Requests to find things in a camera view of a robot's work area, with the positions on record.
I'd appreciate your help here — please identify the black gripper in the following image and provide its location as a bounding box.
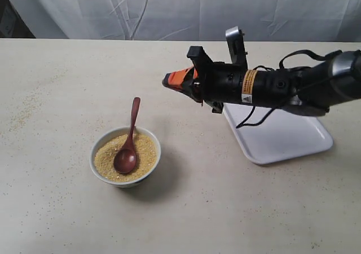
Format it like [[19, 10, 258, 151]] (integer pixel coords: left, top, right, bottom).
[[162, 46, 248, 113]]

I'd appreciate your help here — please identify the dark red wooden spoon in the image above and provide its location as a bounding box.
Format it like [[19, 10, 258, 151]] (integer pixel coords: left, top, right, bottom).
[[113, 97, 140, 174]]

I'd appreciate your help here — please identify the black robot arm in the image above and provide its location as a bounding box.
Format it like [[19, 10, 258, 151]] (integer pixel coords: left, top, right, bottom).
[[162, 46, 360, 117]]

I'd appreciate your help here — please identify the tan granular powder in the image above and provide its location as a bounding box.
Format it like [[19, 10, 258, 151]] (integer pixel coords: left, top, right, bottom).
[[95, 133, 157, 182]]

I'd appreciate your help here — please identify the white backdrop cloth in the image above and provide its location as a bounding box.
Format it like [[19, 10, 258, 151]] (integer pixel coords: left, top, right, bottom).
[[10, 0, 360, 42]]

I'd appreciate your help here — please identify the white plastic tray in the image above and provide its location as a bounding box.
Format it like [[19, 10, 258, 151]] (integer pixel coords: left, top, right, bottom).
[[223, 104, 333, 165]]

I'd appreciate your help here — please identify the white ceramic bowl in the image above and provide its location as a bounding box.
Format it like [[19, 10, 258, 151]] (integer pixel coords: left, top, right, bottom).
[[90, 126, 161, 188]]

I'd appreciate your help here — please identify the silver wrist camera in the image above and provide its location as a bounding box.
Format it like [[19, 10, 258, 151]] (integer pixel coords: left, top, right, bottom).
[[225, 26, 248, 68]]

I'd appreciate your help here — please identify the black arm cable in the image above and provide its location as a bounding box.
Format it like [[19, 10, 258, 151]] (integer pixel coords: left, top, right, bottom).
[[235, 49, 344, 129]]

